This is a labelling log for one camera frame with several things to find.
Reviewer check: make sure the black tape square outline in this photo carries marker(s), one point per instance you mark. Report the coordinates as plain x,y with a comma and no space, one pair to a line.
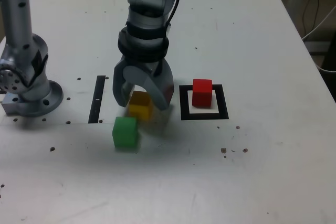
183,103

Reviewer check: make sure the red cube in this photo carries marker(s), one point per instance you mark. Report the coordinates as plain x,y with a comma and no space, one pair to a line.
201,95

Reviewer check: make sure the green cube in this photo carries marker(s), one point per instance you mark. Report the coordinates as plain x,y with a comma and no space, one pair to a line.
124,133

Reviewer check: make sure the black tape strip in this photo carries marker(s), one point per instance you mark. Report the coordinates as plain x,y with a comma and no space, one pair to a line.
96,98

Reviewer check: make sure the yellow cube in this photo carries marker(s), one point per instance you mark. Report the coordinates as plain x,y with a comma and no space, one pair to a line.
140,110

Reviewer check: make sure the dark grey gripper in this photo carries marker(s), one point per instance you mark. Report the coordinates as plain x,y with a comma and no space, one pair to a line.
147,65

